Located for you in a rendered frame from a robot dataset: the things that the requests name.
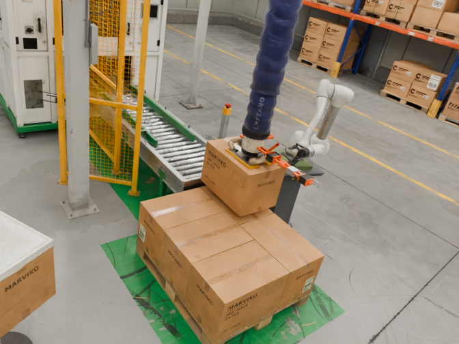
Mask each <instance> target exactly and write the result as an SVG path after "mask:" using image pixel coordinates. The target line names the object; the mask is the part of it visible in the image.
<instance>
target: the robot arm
mask: <svg viewBox="0 0 459 344"><path fill-rule="evenodd" d="M353 98H354V92H353V91H352V90H351V89H349V88H348V87H344V86H342V85H334V84H332V83H330V81H329V80H327V79H322V80H321V81H320V83H319V84H318V87H317V90H316V114H315V115H314V117H313V119H312V120H311V122H310V124H309V125H308V127H307V129H306V130H305V132H303V131H300V130H298V131H296V132H294V133H293V135H292V136H291V137H290V140H289V142H288V146H287V148H285V150H286V152H281V154H283V155H284V156H285V157H286V158H287V159H288V160H289V161H288V164H289V165H291V164H292V163H293V164H296V163H297V162H299V161H304V160H305V159H304V158H309V157H316V156H324V155H326V154H328V152H329V150H330V145H329V142H328V139H327V135H328V133H329V131H330V129H331V127H332V125H333V122H334V121H335V118H336V117H337V114H338V113H339V110H340V108H341V107H343V105H345V104H346V103H349V102H351V101H352V100H353ZM328 99H330V105H329V107H328V109H327V111H326V114H325V116H324V118H323V120H322V123H321V124H320V127H319V129H318V132H317V133H316V134H314V135H313V136H312V137H311V138H309V135H310V134H311V133H312V131H313V130H314V128H315V127H316V125H317V124H318V122H319V121H320V119H321V117H322V115H323V112H324V109H325V106H326V103H327V100H328Z"/></svg>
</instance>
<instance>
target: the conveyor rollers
mask: <svg viewBox="0 0 459 344"><path fill-rule="evenodd" d="M126 97H127V94H124V97H122V100H123V101H122V103H123V104H130V105H135V106H137V96H136V95H135V94H134V95H133V94H128V99H127V98H126ZM131 97H132V102H131ZM133 98H135V99H133ZM134 102H136V103H134ZM133 114H135V115H133ZM130 115H131V116H132V117H133V118H134V119H135V118H136V116H137V112H136V111H132V110H131V114H130ZM141 125H142V126H143V127H144V128H145V129H146V130H147V131H148V132H149V133H150V134H151V135H153V136H154V137H155V138H156V139H157V140H158V147H156V148H155V147H154V146H153V145H152V144H151V143H150V142H149V141H147V140H145V141H146V142H147V143H148V144H149V145H151V146H152V147H153V148H154V149H155V150H156V151H157V152H158V153H159V154H160V155H161V156H162V157H163V158H164V159H165V160H166V161H167V162H168V163H169V164H170V165H171V166H172V167H173V168H174V169H175V170H176V171H177V172H178V173H179V174H180V175H181V176H182V177H183V176H185V177H183V178H184V179H186V180H188V179H191V178H194V177H200V176H201V172H202V168H203V163H204V156H205V151H206V148H205V147H201V143H198V144H197V140H194V142H192V141H191V140H189V139H188V138H187V137H186V136H184V135H183V134H182V133H181V132H180V131H179V130H177V129H176V128H175V127H174V126H172V125H171V124H170V123H169V122H168V121H167V120H166V119H164V118H163V117H161V116H160V115H159V114H158V113H157V112H156V111H155V110H153V109H152V108H151V107H150V106H148V105H147V104H146V103H145V102H143V114H142V123H141ZM199 167H200V168H199ZM189 169H190V170H189ZM186 170H187V171H186ZM179 171H180V172H179ZM196 173H197V174H196ZM193 174H194V175H193ZM186 175H187V176H186Z"/></svg>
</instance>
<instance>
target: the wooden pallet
mask: <svg viewBox="0 0 459 344"><path fill-rule="evenodd" d="M136 252H137V254H138V255H139V256H140V258H141V259H142V260H143V262H144V264H146V266H147V267H148V269H149V270H150V271H151V273H152V274H153V276H154V278H155V279H156V280H157V281H158V283H159V284H160V286H161V287H162V288H163V290H164V291H165V293H166V294H167V295H168V297H169V299H170V300H171V301H172V302H173V304H174V305H175V307H176V308H177V309H178V311H179V312H180V314H181V315H182V316H183V318H184V319H185V321H186V322H187V324H188V325H189V326H190V328H191V329H192V331H193V332H194V333H195V335H196V336H197V338H198V339H199V340H200V342H201V343H202V344H225V342H226V341H228V340H230V339H231V338H233V337H235V336H236V335H238V334H240V333H242V332H244V331H245V330H248V329H249V328H251V327H254V329H255V330H256V331H258V330H260V329H262V328H263V327H265V326H267V325H269V324H270V322H271V319H272V318H273V315H274V314H276V313H278V312H279V311H282V310H284V309H285V308H287V307H289V306H290V305H292V304H295V305H297V307H300V306H302V305H304V304H305V303H307V300H308V297H309V295H310V293H311V292H308V293H306V294H304V295H303V296H301V297H299V298H297V299H295V300H293V301H291V302H290V303H288V304H286V305H284V306H283V307H281V308H279V309H277V310H276V311H273V312H272V313H270V314H268V315H266V316H264V317H263V318H261V319H259V320H257V321H255V322H253V323H252V324H249V325H248V326H246V327H244V328H243V329H241V330H239V331H237V332H235V333H233V334H231V335H229V336H228V337H226V338H224V339H222V340H221V341H219V342H217V343H214V342H213V340H212V339H211V338H210V337H209V335H208V334H207V332H206V331H205V330H204V328H203V327H202V326H201V324H200V323H199V322H198V320H197V319H196V318H195V316H194V315H193V314H192V312H191V311H190V309H189V308H188V306H187V305H186V304H185V302H184V301H183V300H182V298H181V297H180V296H179V295H178V293H177V292H176V290H175V289H174V288H173V287H172V285H171V284H170V282H169V281H168V280H167V279H166V277H165V275H164V274H163V273H162V272H161V270H160V269H159V267H158V266H157V265H156V264H155V262H154V261H153V259H152V258H151V256H149V254H148V253H147V251H146V250H145V248H144V247H143V246H142V245H141V243H140V242H139V240H138V239H137V245H136Z"/></svg>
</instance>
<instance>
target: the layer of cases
mask: <svg viewBox="0 0 459 344"><path fill-rule="evenodd" d="M137 239H138V240H139V242H140V243H141V245H142V246H143V247H144V249H145V250H146V251H147V253H148V254H149V256H151V258H152V259H153V261H154V262H155V264H156V265H157V266H158V267H159V269H160V270H161V272H162V273H163V274H164V275H165V277H166V279H167V280H168V281H169V282H170V284H171V285H172V287H173V288H174V289H175V290H176V292H177V293H178V295H179V296H180V297H181V298H182V300H183V301H184V302H185V304H186V305H187V306H188V308H189V309H190V311H191V312H192V314H193V315H194V316H195V318H196V319H197V320H198V322H199V323H200V324H201V326H202V327H203V328H204V330H205V331H206V332H207V334H208V335H209V337H210V338H211V339H212V340H213V342H214V343H217V342H219V341H221V340H222V339H224V338H226V337H228V336H229V335H231V334H233V333H235V332H237V331H239V330H241V329H243V328H244V327H246V326H248V325H249V324H252V323H253V322H255V321H257V320H259V319H261V318H263V317H264V316H266V315H268V314H270V313H272V312H273V311H276V310H277V309H279V308H281V307H283V306H284V305H286V304H288V303H290V302H291V301H293V300H295V299H297V298H299V297H301V296H303V295H304V294H306V293H308V292H310V291H311V288H312V287H313V284H314V281H315V279H316V277H317V274H318V271H319V269H320V266H321V264H322V261H323V259H324V255H323V254H322V253H321V252H320V251H319V250H318V249H317V248H315V247H314V246H313V245H312V244H310V243H309V242H308V241H307V240H306V239H305V238H303V237H302V236H301V235H300V234H298V233H297V232H296V231H295V230H293V228H291V227H290V226H289V225H288V224H287V223H285V222H284V221H283V220H282V219H280V217H278V216H277V215H276V214H274V213H273V212H272V211H271V210H270V209H268V208H267V209H265V210H261V211H259V212H254V213H252V214H247V215H245V216H241V217H239V215H237V213H235V212H234V211H233V210H232V209H231V208H230V207H229V206H228V205H227V204H226V203H225V202H224V201H222V200H221V199H220V198H219V197H218V196H217V195H216V194H215V193H214V192H213V191H212V190H211V189H209V187H207V186H202V187H200V188H194V189H191V190H186V191H183V192H178V193H175V194H172V195H166V196H163V197H158V198H155V199H150V200H147V201H142V202H140V208H139V224H138V233H137Z"/></svg>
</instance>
